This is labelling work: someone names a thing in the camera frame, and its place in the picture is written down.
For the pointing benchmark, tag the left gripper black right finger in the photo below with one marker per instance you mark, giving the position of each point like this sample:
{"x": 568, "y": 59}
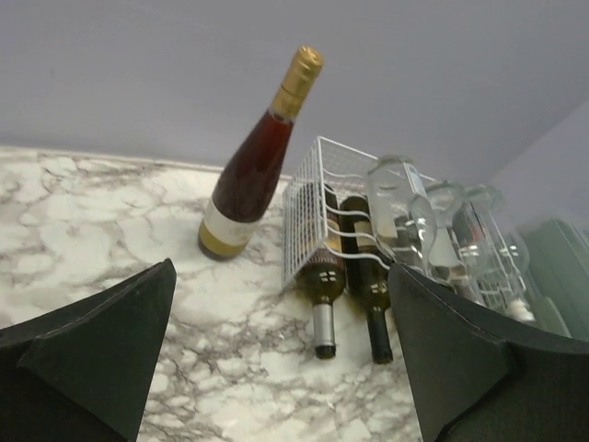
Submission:
{"x": 477, "y": 375}

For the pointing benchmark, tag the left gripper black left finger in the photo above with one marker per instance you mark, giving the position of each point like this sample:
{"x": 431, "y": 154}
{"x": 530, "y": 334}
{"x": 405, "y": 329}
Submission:
{"x": 83, "y": 372}

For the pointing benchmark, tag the red wine bottle gold cap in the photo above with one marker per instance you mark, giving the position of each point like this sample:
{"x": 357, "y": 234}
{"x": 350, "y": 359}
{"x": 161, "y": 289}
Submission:
{"x": 245, "y": 187}

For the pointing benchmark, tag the clear bottle silver stopper right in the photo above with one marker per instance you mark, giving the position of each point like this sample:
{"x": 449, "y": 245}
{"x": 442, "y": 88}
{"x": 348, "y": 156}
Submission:
{"x": 502, "y": 282}

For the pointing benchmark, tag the clear bottle silver stopper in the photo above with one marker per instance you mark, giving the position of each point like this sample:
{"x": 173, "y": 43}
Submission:
{"x": 502, "y": 282}
{"x": 459, "y": 254}

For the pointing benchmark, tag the clear bottle dark cork stopper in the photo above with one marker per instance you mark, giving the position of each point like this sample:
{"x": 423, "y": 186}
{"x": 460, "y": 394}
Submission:
{"x": 403, "y": 221}

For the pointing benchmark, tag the clear bottle silver stopper middle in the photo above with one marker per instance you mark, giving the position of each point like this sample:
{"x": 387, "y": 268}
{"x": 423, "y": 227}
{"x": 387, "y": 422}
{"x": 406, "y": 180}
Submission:
{"x": 459, "y": 254}

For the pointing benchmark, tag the green bottle silver neck leftmost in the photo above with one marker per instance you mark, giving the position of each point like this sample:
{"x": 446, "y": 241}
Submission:
{"x": 324, "y": 285}

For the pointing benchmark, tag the clear plastic storage box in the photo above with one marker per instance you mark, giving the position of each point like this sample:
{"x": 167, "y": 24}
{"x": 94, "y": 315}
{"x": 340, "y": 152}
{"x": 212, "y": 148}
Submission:
{"x": 558, "y": 264}

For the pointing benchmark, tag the white wire wine rack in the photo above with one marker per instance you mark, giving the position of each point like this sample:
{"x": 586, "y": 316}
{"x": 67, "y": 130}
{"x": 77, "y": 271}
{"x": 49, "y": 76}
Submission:
{"x": 343, "y": 168}

